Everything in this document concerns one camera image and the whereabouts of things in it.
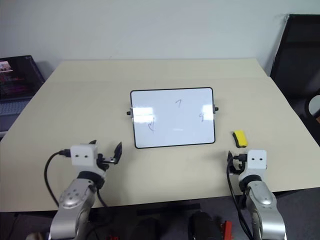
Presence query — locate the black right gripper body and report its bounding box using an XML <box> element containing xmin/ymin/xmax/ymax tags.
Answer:
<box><xmin>229</xmin><ymin>153</ymin><xmax>248</xmax><ymax>175</ymax></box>

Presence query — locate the open laptop with dark screen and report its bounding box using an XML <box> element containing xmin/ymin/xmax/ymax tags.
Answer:
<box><xmin>0</xmin><ymin>55</ymin><xmax>46</xmax><ymax>134</ymax></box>

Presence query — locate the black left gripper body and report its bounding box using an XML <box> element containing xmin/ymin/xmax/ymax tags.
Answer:
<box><xmin>96</xmin><ymin>153</ymin><xmax>119</xmax><ymax>172</ymax></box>

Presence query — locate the black curved armrest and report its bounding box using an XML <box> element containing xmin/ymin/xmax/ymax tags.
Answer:
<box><xmin>303</xmin><ymin>93</ymin><xmax>320</xmax><ymax>121</ymax></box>

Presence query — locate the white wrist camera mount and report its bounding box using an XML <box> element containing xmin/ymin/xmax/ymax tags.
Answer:
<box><xmin>70</xmin><ymin>144</ymin><xmax>99</xmax><ymax>174</ymax></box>
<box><xmin>245</xmin><ymin>149</ymin><xmax>268</xmax><ymax>176</ymax></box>

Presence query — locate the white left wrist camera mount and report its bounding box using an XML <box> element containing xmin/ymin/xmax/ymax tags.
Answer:
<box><xmin>70</xmin><ymin>144</ymin><xmax>99</xmax><ymax>174</ymax></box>

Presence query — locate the red plastic object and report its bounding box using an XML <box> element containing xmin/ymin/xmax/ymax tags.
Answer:
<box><xmin>219</xmin><ymin>219</ymin><xmax>235</xmax><ymax>240</ymax></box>

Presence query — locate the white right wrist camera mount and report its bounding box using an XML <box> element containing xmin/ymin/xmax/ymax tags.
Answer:
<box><xmin>245</xmin><ymin>149</ymin><xmax>268</xmax><ymax>176</ymax></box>

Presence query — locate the large dark rounded shape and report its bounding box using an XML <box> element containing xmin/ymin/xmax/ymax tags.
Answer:
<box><xmin>188</xmin><ymin>210</ymin><xmax>221</xmax><ymax>240</ymax></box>

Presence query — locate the black chair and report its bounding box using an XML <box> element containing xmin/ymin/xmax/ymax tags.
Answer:
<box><xmin>269</xmin><ymin>13</ymin><xmax>320</xmax><ymax>149</ymax></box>

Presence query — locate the small black-framed whiteboard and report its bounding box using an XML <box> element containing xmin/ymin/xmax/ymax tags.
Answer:
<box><xmin>125</xmin><ymin>87</ymin><xmax>220</xmax><ymax>150</ymax></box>

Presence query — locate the yellow and black eraser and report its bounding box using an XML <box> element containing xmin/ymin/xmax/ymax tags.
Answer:
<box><xmin>232</xmin><ymin>129</ymin><xmax>249</xmax><ymax>148</ymax></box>

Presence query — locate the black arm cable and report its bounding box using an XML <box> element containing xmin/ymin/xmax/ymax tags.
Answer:
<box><xmin>225</xmin><ymin>154</ymin><xmax>254</xmax><ymax>238</ymax></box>
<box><xmin>43</xmin><ymin>148</ymin><xmax>110</xmax><ymax>209</ymax></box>

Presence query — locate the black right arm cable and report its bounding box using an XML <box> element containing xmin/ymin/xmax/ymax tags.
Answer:
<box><xmin>225</xmin><ymin>154</ymin><xmax>254</xmax><ymax>238</ymax></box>

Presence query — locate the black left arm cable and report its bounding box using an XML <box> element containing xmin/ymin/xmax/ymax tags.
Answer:
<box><xmin>43</xmin><ymin>148</ymin><xmax>110</xmax><ymax>209</ymax></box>

